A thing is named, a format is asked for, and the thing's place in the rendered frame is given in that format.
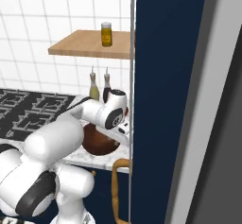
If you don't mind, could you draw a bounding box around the grey tall cabinet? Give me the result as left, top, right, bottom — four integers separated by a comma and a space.
164, 0, 242, 224

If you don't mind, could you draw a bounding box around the black hob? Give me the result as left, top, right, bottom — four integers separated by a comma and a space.
0, 88, 85, 143

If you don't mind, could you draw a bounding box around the olive oil bottle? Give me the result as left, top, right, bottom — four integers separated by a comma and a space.
89, 65, 100, 102

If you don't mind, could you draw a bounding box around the wooden wall shelf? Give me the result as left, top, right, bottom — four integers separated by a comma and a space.
47, 29, 136, 60

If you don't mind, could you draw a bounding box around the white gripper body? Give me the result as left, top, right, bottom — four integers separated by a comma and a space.
95, 125, 131, 147

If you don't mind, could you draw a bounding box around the navy base cabinet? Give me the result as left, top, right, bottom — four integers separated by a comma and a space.
46, 165, 130, 224

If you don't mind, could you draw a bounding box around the navy open cabinet door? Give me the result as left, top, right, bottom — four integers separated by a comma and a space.
128, 0, 210, 224

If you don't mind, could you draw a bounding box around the dark vinegar bottle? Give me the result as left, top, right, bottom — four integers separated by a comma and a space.
102, 66, 112, 104

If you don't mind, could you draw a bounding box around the curved wooden handle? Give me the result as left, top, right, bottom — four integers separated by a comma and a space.
111, 158, 130, 224

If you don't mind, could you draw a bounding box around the large brown bowl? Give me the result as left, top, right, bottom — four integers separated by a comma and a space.
81, 122, 121, 157

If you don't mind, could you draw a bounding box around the yellow jar with white lid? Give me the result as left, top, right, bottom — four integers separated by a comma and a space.
100, 22, 113, 47

